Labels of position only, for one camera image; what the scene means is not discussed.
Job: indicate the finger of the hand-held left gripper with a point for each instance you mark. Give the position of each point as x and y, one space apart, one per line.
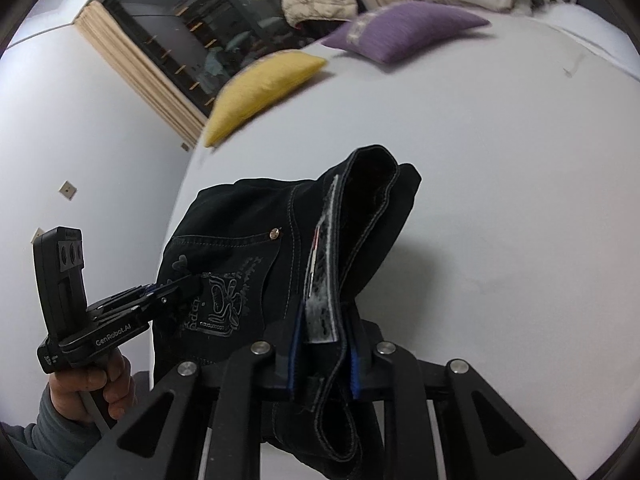
150 292
170 309

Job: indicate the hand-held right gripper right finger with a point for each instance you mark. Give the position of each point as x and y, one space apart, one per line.
356 375

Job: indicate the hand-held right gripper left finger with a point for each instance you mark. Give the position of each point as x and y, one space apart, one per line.
295 355

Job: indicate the black pants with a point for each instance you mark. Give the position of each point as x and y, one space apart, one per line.
240 230

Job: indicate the person's left forearm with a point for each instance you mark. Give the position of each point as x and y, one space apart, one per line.
40 445

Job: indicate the person's left hand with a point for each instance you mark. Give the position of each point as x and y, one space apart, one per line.
85 390

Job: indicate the yellow pillow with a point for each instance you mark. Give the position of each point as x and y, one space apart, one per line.
260 90

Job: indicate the white bed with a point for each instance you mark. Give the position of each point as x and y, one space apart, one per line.
500 185

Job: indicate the dark window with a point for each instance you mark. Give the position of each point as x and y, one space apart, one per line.
200 15

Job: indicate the purple pillow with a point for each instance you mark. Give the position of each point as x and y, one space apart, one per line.
405 30

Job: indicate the beige wall socket plate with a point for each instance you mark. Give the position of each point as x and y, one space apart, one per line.
66 190
38 234

